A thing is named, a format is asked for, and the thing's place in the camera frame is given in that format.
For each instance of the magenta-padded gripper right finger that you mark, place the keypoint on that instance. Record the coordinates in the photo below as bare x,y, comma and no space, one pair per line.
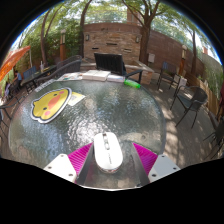
163,166

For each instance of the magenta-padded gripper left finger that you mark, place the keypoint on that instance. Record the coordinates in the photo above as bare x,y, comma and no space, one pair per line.
61,166

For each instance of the white computer mouse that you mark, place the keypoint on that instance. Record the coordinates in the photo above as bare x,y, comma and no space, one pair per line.
107,153

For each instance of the yellow duck-shaped mouse pad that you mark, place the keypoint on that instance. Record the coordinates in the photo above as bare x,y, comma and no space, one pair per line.
50,105

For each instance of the yellow printed card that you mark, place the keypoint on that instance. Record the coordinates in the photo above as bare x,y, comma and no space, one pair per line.
77,98

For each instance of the black wicker garden chair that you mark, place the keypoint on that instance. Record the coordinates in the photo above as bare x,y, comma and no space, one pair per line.
195,100

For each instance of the white bag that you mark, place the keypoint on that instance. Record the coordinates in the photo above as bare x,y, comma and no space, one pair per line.
183,82

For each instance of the green tube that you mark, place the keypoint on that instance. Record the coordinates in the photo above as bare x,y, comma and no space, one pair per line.
132,84

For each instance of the red closed parasol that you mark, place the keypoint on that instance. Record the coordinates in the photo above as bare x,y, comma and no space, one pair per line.
221,98

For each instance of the colourful printed sheet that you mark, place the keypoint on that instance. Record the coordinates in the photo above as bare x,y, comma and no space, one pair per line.
70,77

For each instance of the dark round garden table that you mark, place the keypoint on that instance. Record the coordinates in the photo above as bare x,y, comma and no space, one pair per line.
36,75

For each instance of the dark wicker armchair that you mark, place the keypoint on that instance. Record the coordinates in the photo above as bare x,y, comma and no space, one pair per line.
70,60
63,70

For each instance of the dark slatted garden chair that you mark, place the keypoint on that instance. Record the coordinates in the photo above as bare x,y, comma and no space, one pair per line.
170,70

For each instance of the large white box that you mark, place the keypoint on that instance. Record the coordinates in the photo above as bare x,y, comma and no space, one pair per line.
96,75

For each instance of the small flat white box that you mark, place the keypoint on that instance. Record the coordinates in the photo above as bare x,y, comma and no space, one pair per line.
116,78

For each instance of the person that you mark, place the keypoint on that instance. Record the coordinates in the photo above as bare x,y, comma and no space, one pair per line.
17,76

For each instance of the blue garden chair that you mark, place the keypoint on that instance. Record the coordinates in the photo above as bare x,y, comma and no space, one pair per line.
29,71

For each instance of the clear bottle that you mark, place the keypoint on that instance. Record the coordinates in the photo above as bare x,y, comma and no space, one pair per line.
42,66

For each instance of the orange canopy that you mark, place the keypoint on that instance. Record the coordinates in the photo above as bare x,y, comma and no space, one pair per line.
11,61

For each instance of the wooden lamp post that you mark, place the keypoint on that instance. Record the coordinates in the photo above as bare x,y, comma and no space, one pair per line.
183,60
63,45

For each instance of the white wall box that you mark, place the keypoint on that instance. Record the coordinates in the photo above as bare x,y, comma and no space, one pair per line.
151,58

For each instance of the wall lantern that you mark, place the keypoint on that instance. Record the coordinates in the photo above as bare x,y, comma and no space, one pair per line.
87,37
137,39

